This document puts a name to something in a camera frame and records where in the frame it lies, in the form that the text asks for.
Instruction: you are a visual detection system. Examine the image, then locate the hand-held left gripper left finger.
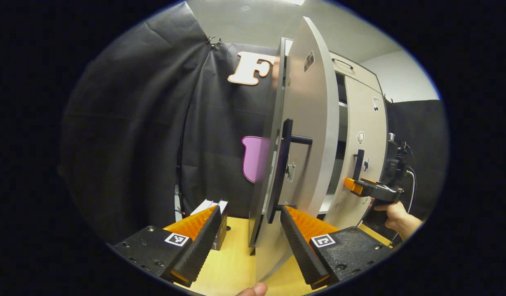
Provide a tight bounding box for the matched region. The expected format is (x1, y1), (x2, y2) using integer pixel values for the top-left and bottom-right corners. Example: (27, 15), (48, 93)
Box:
(112, 205), (223, 288)

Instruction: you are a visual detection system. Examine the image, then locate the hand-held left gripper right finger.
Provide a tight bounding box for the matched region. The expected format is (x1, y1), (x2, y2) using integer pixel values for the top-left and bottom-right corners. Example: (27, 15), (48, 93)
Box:
(280, 206), (392, 290)

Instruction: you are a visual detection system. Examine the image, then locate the white cabinet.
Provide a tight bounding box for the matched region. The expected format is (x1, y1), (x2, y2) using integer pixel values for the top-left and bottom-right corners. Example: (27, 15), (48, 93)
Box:
(274, 37), (390, 247)

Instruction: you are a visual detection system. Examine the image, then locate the white cabinet door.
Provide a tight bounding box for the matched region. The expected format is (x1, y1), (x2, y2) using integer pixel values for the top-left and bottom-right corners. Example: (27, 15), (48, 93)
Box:
(332, 75), (389, 231)
(248, 16), (340, 282)

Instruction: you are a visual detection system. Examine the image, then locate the black and white box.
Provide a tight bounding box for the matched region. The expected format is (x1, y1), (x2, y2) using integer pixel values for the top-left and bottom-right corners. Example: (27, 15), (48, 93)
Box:
(190, 199), (229, 251)

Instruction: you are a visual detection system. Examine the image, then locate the black backdrop cloth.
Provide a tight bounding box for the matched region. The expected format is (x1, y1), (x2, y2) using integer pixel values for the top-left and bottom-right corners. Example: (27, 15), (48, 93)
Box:
(385, 99), (450, 219)
(59, 2), (287, 244)

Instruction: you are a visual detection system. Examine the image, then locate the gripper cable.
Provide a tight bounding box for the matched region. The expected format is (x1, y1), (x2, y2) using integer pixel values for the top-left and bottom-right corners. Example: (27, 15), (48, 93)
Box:
(405, 166), (418, 215)

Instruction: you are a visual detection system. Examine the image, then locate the white drawer with handle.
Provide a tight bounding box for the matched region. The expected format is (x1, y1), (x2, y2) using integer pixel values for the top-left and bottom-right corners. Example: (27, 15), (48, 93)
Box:
(328, 52), (382, 94)

